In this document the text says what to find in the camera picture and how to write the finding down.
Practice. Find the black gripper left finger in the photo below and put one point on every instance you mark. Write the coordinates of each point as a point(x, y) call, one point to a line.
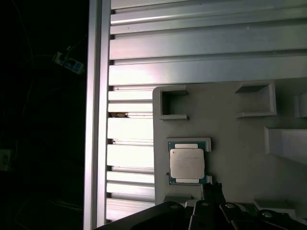
point(204, 216)

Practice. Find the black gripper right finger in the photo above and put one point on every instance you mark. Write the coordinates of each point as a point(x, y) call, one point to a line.
point(230, 218)

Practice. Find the silver CPU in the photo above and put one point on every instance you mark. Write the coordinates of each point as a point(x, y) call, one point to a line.
point(187, 163)

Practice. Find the grey parts rack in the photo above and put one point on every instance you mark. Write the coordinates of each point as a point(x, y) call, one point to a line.
point(227, 134)

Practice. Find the small white blue box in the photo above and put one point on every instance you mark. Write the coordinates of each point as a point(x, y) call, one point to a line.
point(69, 62)

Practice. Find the small grey box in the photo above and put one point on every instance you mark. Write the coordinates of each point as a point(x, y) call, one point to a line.
point(4, 159)

